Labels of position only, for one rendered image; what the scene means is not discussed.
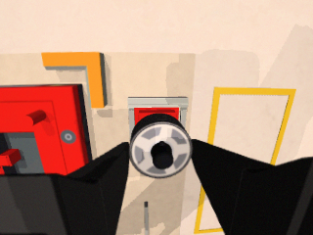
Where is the white and grey wheel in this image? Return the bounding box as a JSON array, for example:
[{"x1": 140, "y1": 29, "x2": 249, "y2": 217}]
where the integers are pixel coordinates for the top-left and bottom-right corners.
[{"x1": 128, "y1": 113, "x2": 193, "y2": 178}]

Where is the yellow rectangular outline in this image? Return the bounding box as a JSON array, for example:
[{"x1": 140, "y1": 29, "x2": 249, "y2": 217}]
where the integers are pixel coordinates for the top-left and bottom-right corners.
[{"x1": 194, "y1": 87, "x2": 296, "y2": 234}]

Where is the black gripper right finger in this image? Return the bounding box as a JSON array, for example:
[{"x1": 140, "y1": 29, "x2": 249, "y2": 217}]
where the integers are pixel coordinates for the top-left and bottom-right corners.
[{"x1": 192, "y1": 139, "x2": 313, "y2": 235}]

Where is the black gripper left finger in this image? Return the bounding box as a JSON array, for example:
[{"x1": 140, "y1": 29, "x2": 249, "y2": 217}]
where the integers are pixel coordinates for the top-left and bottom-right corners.
[{"x1": 0, "y1": 142, "x2": 129, "y2": 235}]

